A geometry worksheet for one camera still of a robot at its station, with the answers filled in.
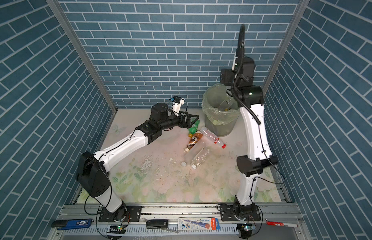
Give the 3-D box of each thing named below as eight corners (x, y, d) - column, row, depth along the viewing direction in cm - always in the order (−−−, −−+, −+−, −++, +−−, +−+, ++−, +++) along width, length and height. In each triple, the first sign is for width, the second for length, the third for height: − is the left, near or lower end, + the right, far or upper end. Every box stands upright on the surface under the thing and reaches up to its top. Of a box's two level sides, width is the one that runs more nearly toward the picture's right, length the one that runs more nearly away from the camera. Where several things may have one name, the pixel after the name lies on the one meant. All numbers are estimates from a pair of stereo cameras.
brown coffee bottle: (182, 151, 98) (182, 147, 94) (196, 134, 107) (196, 129, 103) (188, 155, 96) (188, 151, 92) (202, 137, 105) (202, 133, 101)
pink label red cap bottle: (198, 134, 107) (198, 130, 103) (202, 130, 109) (203, 126, 105) (221, 151, 98) (222, 147, 94) (225, 146, 101) (227, 142, 97)
